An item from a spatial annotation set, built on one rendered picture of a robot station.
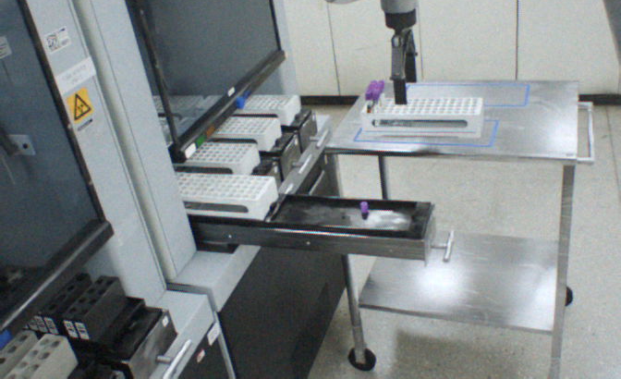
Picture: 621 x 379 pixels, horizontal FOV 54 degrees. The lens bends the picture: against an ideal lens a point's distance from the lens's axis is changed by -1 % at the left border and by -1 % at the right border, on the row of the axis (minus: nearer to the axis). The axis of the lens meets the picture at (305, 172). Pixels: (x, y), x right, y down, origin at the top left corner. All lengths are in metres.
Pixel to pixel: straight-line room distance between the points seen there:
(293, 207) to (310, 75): 2.48
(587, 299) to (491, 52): 1.63
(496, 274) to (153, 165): 1.14
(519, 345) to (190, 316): 1.22
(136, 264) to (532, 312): 1.11
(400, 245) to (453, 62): 2.42
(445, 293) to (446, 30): 1.93
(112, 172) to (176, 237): 0.26
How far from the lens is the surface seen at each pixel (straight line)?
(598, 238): 2.64
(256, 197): 1.33
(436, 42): 3.56
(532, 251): 2.08
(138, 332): 1.15
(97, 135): 1.13
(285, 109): 1.73
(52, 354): 1.09
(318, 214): 1.35
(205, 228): 1.41
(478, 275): 1.98
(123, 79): 1.19
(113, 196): 1.17
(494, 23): 3.49
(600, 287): 2.42
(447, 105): 1.59
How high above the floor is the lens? 1.54
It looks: 29 degrees down
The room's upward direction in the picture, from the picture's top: 10 degrees counter-clockwise
